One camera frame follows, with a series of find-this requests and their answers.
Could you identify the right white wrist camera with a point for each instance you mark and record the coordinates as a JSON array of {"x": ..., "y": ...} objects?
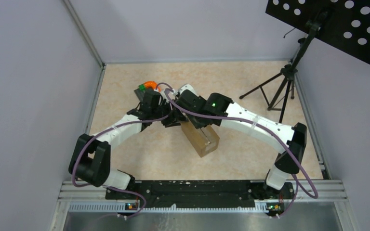
[{"x": 187, "y": 87}]

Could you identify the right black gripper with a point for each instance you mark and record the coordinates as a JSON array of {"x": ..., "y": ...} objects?
[{"x": 198, "y": 126}]

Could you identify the black tripod stand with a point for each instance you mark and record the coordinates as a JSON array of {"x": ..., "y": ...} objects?
[{"x": 286, "y": 88}]

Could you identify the aluminium frame rail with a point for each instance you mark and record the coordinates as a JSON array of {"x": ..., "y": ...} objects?
[{"x": 83, "y": 32}]

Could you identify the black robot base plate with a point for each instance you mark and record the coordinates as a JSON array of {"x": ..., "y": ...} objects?
[{"x": 202, "y": 193}]

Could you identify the grey slotted cable duct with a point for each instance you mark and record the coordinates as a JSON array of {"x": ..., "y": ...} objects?
[{"x": 119, "y": 207}]

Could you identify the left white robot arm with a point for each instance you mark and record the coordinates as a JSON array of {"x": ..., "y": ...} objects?
[{"x": 91, "y": 160}]

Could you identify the brown cardboard express box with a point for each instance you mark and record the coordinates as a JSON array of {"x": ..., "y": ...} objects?
[{"x": 204, "y": 140}]

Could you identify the black perforated stand tray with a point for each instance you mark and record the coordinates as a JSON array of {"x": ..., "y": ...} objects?
[{"x": 344, "y": 24}]

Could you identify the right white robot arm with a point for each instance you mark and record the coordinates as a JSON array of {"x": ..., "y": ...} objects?
[{"x": 288, "y": 141}]

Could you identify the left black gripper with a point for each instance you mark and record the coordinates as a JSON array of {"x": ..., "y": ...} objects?
[{"x": 174, "y": 119}]

